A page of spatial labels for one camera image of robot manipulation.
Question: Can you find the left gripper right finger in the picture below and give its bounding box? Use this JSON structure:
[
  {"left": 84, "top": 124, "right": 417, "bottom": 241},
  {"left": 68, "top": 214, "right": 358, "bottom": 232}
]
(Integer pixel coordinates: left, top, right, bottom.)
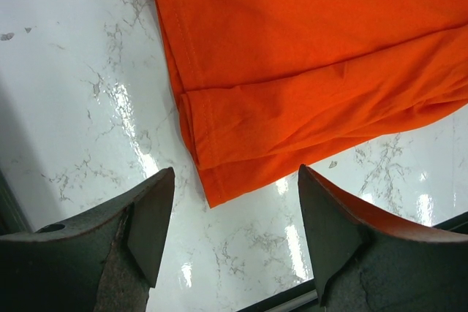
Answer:
[{"left": 298, "top": 166, "right": 467, "bottom": 311}]

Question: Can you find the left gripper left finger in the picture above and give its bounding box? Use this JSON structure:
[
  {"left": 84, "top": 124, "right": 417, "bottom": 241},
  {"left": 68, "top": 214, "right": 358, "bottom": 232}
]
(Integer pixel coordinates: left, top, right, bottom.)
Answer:
[{"left": 1, "top": 168, "right": 175, "bottom": 311}]

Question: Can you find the orange t-shirt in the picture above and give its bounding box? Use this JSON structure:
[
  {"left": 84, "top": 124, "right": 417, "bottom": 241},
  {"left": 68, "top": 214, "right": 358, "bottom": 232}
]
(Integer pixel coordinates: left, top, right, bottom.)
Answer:
[{"left": 155, "top": 0, "right": 467, "bottom": 207}]

